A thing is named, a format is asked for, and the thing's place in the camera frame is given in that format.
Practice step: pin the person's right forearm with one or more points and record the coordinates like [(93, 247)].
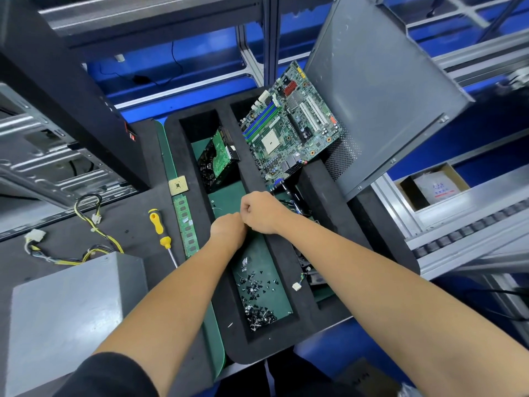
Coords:
[(405, 301)]

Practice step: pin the green memory module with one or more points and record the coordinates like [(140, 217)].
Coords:
[(186, 227)]

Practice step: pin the green computer motherboard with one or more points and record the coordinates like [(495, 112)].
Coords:
[(289, 123)]

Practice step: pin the pile of black screws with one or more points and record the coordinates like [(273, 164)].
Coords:
[(256, 293)]

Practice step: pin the aluminium frame rack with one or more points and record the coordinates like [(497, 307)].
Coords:
[(256, 41)]

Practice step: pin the black computer case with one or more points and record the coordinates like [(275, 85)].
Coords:
[(62, 99)]

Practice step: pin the roller conveyor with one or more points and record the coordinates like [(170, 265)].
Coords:
[(467, 231)]

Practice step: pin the white plastic bag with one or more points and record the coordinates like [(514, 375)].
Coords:
[(440, 186)]

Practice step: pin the green table mat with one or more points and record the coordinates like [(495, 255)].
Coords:
[(215, 339)]

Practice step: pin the yellow black screwdriver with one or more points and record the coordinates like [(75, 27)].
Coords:
[(159, 227)]

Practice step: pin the person's right hand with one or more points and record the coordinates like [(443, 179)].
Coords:
[(260, 212)]

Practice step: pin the cardboard box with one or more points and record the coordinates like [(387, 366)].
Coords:
[(434, 188)]

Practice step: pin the black sleeve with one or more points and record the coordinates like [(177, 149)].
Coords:
[(107, 378)]

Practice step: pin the square processor chip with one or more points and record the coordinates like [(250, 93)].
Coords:
[(178, 186)]

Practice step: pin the grey metal case panel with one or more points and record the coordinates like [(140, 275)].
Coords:
[(384, 86)]

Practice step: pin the black foam tray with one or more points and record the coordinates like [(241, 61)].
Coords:
[(231, 169)]

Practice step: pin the person's left hand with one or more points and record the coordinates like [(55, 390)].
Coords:
[(227, 233)]

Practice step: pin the person's left forearm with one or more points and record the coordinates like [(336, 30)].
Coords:
[(165, 301)]

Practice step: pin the hard disk drive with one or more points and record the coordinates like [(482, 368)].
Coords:
[(217, 159)]

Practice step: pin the grey power supply unit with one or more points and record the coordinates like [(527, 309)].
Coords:
[(70, 318)]

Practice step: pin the person's right fingers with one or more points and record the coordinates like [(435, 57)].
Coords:
[(246, 209)]

